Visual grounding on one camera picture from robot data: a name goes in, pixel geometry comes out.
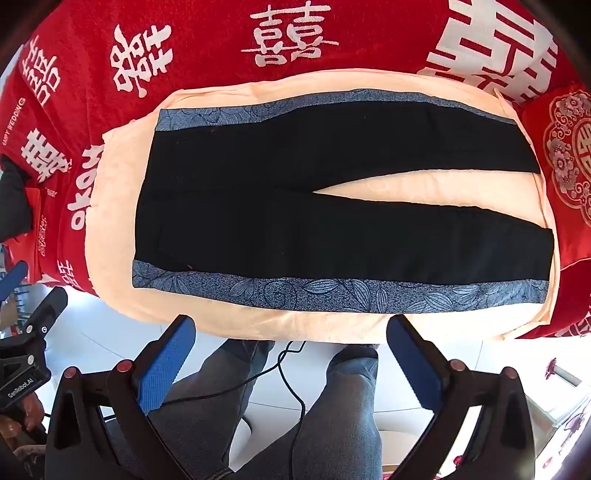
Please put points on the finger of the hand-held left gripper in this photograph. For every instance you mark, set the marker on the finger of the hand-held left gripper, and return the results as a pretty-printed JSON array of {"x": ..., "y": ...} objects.
[
  {"x": 51, "y": 307},
  {"x": 13, "y": 280}
]

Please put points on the red printed bag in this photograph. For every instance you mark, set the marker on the red printed bag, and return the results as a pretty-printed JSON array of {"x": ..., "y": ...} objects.
[{"x": 39, "y": 212}]

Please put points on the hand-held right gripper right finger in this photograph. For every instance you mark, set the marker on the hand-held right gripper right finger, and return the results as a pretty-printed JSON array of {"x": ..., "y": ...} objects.
[{"x": 415, "y": 364}]

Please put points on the dark cloth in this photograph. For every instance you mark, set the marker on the dark cloth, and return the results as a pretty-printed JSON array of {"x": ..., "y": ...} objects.
[{"x": 14, "y": 198}]

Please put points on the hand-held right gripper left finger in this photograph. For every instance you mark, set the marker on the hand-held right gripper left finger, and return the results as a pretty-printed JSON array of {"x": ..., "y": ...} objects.
[{"x": 164, "y": 369}]

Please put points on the black pants with blue trim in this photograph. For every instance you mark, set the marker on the black pants with blue trim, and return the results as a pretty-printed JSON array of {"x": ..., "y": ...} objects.
[{"x": 323, "y": 230}]

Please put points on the red printed blanket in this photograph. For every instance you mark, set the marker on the red printed blanket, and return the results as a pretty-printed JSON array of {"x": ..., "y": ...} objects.
[{"x": 207, "y": 46}]

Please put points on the person's right leg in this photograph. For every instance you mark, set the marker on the person's right leg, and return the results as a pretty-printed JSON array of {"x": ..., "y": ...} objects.
[{"x": 346, "y": 415}]

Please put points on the peach blanket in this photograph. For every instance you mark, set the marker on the peach blanket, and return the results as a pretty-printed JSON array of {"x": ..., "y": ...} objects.
[{"x": 115, "y": 277}]

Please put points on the person's left hand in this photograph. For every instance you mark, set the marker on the person's left hand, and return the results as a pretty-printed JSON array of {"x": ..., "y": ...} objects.
[{"x": 31, "y": 413}]

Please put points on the red floral cushion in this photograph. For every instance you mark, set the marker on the red floral cushion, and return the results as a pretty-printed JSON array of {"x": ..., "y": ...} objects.
[{"x": 568, "y": 161}]

